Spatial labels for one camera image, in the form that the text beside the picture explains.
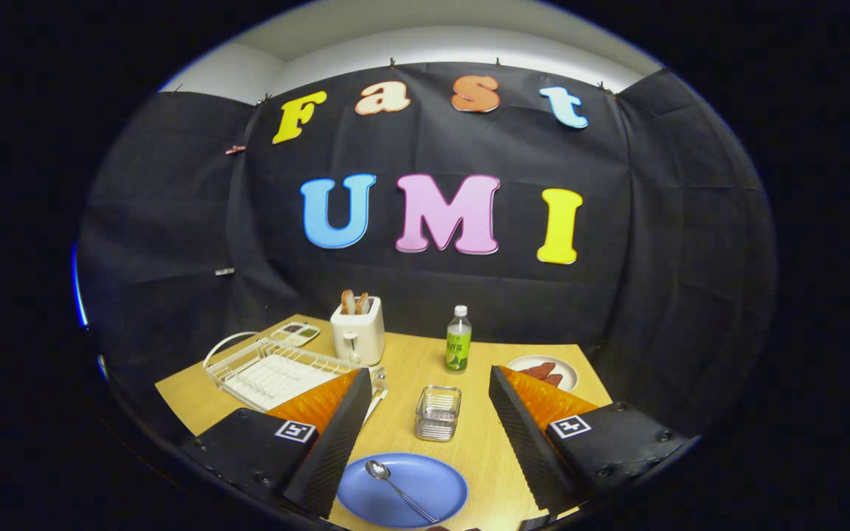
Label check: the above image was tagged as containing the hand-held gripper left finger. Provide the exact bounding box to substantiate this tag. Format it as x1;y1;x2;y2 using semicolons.
180;367;373;519

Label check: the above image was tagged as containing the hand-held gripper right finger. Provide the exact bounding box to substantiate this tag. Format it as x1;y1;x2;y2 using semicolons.
488;364;691;515

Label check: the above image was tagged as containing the metal spoon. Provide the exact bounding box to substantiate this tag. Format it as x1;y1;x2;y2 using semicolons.
364;459;440;524

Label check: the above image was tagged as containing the metal wire basket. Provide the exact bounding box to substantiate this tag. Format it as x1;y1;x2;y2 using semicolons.
415;384;463;443

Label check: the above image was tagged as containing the white wire dish rack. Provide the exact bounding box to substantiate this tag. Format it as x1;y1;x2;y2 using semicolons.
203;331;389;427

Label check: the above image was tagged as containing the blue plate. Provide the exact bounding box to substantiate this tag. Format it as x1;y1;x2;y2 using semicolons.
336;452;469;529

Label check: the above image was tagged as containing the white plate with meat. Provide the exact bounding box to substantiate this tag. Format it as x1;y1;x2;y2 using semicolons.
505;355;579;392

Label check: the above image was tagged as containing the green label drink bottle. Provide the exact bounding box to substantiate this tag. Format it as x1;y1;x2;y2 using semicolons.
445;305;472;375

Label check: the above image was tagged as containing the white toaster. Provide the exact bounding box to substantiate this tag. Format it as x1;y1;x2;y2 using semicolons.
330;296;386;367

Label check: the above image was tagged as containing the white divided condiment tray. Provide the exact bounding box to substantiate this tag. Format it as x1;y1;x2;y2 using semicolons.
272;322;320;347

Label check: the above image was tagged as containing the black backdrop cloth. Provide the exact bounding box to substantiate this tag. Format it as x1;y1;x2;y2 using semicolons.
78;63;776;443

